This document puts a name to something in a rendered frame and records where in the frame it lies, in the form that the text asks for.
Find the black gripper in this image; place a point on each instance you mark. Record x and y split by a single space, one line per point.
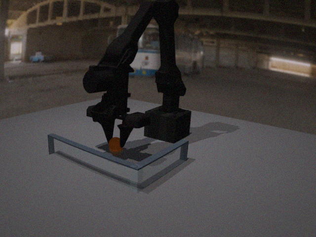
129 121

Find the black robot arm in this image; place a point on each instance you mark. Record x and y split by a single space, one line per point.
113 70

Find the clear low l-shaped wall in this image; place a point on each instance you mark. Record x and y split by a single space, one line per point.
117 174

